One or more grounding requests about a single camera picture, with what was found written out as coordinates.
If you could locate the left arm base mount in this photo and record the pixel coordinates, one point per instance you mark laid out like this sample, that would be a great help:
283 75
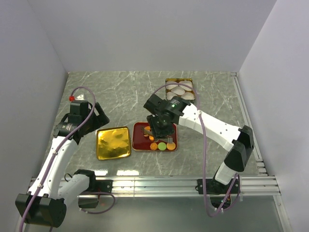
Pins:
103 186

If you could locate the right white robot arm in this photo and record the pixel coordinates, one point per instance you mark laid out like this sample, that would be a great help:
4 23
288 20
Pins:
238 142

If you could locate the orange waffle round cookie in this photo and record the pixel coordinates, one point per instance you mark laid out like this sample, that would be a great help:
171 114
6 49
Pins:
171 146

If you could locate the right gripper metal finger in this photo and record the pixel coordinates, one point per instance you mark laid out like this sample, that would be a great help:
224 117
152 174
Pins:
169 140
146 129

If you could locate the orange swirl cookie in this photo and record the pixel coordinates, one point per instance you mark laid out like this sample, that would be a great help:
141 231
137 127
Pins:
153 146

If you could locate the aluminium mounting rail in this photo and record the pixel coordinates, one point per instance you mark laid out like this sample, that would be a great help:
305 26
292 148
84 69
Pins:
163 186

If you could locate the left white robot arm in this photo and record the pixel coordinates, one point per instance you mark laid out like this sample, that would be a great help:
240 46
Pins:
46 202

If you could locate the gold tin lid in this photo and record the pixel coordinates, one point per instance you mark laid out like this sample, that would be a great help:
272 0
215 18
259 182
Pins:
113 143

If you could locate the green cookie tin box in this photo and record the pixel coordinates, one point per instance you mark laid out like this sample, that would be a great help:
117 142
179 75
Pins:
178 80

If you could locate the lower green round cookie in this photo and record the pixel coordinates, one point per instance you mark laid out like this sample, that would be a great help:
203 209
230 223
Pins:
162 146

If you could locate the white paper cup liner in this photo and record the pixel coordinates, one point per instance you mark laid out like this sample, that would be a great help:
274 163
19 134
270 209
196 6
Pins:
178 90
186 85
188 96
170 95
171 84

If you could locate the orange flower cookie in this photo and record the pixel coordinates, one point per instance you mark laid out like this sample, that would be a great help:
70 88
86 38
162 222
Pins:
151 138

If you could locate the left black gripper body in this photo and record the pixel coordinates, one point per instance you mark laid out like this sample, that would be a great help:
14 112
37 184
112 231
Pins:
97 121

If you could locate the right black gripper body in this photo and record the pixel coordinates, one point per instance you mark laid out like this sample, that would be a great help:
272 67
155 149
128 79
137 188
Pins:
160 127

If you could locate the red rectangular tray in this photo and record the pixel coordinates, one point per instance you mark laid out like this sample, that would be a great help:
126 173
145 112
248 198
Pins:
141 143

